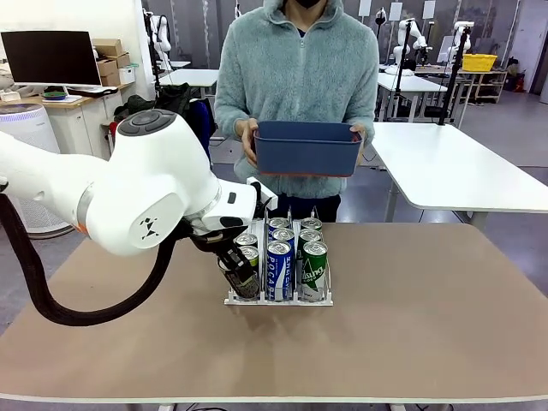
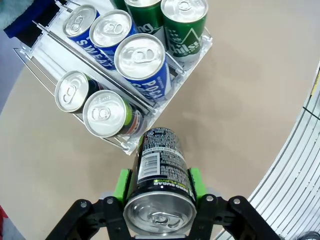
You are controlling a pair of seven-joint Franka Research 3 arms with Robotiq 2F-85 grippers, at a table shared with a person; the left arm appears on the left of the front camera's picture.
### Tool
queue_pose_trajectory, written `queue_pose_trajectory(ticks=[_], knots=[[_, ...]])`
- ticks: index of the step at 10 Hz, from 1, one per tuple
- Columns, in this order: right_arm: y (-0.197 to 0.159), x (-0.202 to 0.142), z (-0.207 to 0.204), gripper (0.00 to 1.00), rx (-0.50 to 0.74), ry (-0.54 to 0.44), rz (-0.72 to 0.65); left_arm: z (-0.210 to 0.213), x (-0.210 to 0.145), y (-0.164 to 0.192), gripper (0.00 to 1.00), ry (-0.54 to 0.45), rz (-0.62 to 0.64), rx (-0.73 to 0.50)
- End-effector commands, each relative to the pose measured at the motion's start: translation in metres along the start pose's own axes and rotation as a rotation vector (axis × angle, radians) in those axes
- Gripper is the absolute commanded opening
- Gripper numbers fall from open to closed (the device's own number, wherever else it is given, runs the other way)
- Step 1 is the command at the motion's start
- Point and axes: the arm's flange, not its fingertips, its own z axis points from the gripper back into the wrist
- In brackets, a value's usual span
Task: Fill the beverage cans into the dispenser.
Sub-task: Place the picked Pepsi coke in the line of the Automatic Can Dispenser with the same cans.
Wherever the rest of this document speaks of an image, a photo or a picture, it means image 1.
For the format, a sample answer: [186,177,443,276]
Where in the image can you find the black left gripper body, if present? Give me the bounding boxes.
[189,228,243,259]

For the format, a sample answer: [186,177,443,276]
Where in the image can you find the dark blue plastic bin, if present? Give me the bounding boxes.
[252,121,365,178]

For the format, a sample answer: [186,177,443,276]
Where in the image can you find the person's left forearm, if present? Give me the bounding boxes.
[363,102,382,152]

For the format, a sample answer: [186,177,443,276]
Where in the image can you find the person's right forearm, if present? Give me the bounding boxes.
[213,102,247,140]

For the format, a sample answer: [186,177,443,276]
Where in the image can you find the white can dispenser rack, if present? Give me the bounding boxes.
[223,204,334,307]

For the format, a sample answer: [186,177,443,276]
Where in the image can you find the person's right hand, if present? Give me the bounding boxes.
[240,118,262,163]

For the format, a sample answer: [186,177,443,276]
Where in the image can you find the person's left hand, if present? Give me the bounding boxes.
[348,124,366,166]

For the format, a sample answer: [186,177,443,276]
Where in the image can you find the dark blue trousers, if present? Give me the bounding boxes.
[276,192,343,223]

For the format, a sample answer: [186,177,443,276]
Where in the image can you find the blue garment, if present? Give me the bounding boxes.
[188,99,218,164]

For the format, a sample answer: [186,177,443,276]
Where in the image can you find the dark green garment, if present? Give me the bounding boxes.
[114,93,156,122]

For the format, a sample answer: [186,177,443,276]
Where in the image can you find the white desk cabinet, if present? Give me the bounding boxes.
[41,83,130,162]

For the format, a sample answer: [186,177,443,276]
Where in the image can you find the person in teal fleece jacket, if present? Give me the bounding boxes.
[213,0,382,223]

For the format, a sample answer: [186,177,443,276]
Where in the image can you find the black keyboard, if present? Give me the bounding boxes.
[68,85,119,97]

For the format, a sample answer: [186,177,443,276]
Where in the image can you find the white air purifier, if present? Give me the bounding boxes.
[0,102,76,235]

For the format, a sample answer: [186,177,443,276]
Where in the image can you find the large white side table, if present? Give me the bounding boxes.
[367,122,548,235]

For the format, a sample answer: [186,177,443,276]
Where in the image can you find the black computer monitor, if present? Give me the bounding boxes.
[0,30,103,86]

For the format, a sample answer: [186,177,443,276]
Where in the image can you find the yellow plastic crate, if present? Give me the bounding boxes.
[462,53,499,72]

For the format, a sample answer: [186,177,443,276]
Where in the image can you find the wooden shelf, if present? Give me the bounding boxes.
[464,69,509,104]

